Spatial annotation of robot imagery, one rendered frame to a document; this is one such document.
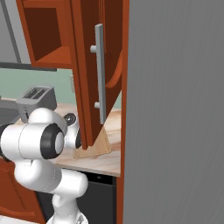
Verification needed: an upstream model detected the light wooden cutting board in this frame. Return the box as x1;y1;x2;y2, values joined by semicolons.
72;125;112;160

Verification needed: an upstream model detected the red-brown wooden cabinet door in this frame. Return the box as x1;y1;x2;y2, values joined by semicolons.
71;0;123;151

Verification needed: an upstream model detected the red-brown base cabinet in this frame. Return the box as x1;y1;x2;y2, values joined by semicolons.
0;156;47;224

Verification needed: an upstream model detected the red-brown tall side panel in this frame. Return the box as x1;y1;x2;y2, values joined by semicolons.
115;0;130;224

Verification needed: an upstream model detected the grey refrigerator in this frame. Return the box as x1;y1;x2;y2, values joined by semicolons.
122;0;224;224

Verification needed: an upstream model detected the grey toaster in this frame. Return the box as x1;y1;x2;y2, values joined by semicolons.
15;85;58;123

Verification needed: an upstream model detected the black dishwasher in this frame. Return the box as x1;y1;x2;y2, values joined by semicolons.
36;170;117;224

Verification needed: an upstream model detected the grey stove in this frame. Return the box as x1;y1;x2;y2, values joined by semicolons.
0;98;25;127

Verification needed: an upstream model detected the grey range hood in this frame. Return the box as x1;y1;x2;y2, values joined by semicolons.
0;0;58;73

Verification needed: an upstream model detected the grey bar door handle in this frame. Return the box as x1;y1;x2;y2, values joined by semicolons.
89;23;107;125

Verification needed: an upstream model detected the red-brown wall cabinet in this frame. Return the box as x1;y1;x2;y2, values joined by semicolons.
16;0;77;70

